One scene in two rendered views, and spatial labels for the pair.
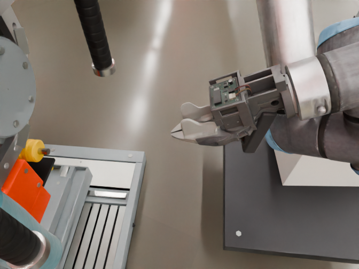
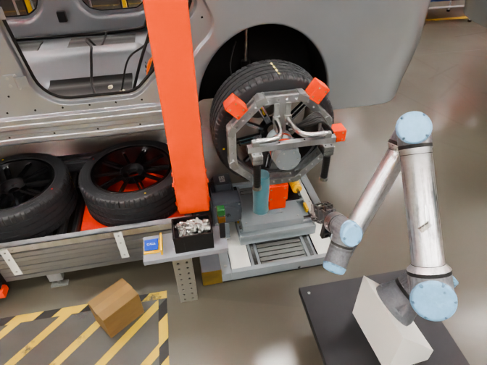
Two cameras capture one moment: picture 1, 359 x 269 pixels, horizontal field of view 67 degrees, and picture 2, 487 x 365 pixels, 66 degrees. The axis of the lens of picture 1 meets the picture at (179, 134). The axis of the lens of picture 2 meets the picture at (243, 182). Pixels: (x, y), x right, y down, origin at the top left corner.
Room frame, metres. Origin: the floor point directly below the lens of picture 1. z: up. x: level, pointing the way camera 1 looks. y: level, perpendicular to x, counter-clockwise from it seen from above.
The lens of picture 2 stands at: (-0.35, -1.14, 1.94)
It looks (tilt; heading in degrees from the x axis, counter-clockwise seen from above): 40 degrees down; 74
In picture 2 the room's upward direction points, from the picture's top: 1 degrees counter-clockwise
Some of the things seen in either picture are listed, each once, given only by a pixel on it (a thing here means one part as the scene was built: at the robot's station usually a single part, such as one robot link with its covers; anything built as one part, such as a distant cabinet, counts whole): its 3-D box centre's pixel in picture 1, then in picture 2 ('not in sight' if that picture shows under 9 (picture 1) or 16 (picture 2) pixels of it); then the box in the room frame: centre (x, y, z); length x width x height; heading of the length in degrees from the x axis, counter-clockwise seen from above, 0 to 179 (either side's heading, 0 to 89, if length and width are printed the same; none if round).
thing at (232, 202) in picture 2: not in sight; (223, 200); (0.02, 0.68, 0.26); 0.42 x 0.18 x 0.35; 85
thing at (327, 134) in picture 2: not in sight; (307, 119); (0.36, 0.26, 1.03); 0.19 x 0.18 x 0.11; 85
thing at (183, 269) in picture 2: not in sight; (184, 271); (-0.33, 0.21, 0.21); 0.10 x 0.10 x 0.42; 85
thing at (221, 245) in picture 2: not in sight; (185, 244); (-0.30, 0.21, 0.44); 0.43 x 0.17 x 0.03; 175
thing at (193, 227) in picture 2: not in sight; (193, 232); (-0.25, 0.21, 0.51); 0.20 x 0.14 x 0.13; 174
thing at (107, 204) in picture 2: not in sight; (135, 181); (-0.52, 0.89, 0.39); 0.66 x 0.66 x 0.24
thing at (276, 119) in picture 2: not in sight; (267, 124); (0.17, 0.28, 1.03); 0.19 x 0.18 x 0.11; 85
